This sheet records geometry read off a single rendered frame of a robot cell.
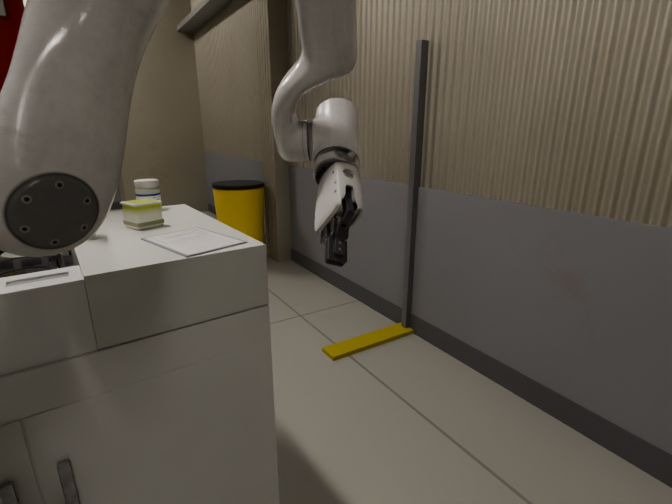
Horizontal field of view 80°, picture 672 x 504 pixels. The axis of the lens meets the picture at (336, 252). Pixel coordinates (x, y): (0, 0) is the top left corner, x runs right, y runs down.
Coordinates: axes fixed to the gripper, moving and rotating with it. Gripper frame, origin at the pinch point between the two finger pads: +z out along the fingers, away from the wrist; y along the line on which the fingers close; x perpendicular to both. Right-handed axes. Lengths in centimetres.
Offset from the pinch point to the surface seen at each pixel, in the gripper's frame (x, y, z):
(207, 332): 12.9, 37.3, 4.1
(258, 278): 4.6, 31.1, -7.9
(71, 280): 38.2, 26.2, 1.8
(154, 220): 29, 48, -27
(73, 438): 33, 45, 25
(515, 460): -112, 77, 24
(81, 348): 34.5, 34.4, 11.1
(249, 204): -29, 241, -179
